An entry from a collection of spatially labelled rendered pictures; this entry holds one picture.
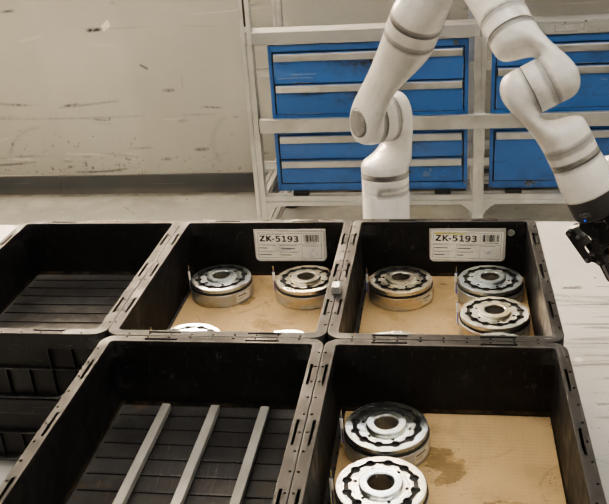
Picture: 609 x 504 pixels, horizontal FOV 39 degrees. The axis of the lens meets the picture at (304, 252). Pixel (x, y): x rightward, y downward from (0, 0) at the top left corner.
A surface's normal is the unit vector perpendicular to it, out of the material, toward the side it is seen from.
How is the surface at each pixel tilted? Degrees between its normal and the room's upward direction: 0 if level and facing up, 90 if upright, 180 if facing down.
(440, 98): 90
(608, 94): 90
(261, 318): 0
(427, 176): 90
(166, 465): 0
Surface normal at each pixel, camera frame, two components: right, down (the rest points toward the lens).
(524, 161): -0.14, 0.42
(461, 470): -0.07, -0.91
